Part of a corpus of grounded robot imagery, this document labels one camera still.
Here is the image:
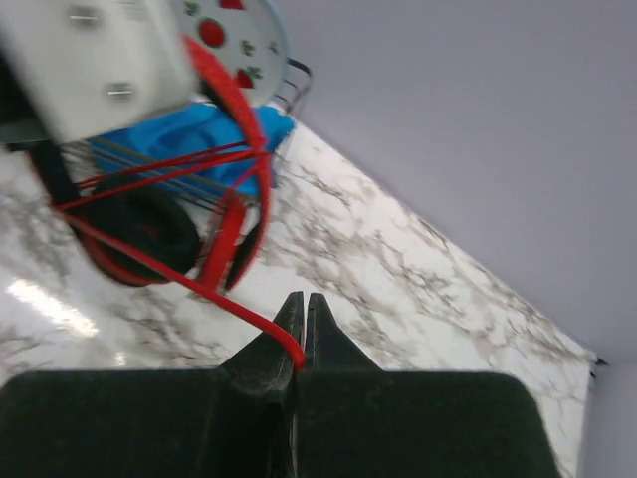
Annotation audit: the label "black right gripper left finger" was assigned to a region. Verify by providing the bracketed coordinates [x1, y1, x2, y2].
[0, 291, 306, 478]

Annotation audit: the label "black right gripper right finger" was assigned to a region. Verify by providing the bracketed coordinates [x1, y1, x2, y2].
[296, 293, 559, 478]

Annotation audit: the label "red black headphones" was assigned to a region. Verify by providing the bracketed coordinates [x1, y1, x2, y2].
[28, 38, 273, 293]

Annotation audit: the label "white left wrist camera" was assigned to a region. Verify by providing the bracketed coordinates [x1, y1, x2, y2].
[1, 1, 196, 144]

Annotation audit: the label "blue cloth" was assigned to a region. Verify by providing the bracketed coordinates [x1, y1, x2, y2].
[88, 103, 296, 195]

